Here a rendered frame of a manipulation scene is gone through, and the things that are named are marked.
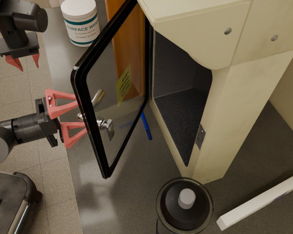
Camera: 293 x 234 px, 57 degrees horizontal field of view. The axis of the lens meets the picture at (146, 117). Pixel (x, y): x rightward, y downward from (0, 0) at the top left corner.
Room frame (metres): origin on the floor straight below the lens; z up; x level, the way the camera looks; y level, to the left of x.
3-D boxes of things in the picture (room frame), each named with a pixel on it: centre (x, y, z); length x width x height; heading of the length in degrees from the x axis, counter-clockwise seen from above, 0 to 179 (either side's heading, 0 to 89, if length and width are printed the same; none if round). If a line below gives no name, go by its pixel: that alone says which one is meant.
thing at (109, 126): (0.31, 0.08, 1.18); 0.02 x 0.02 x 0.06; 68
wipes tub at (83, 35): (0.93, 0.26, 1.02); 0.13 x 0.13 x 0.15
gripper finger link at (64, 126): (0.34, 0.17, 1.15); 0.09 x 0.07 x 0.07; 109
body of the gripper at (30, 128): (0.32, 0.24, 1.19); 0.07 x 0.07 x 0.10; 19
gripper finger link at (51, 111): (0.34, 0.17, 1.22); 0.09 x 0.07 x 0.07; 109
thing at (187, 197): (0.16, -0.07, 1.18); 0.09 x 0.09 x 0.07
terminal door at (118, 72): (0.42, 0.05, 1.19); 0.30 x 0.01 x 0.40; 158
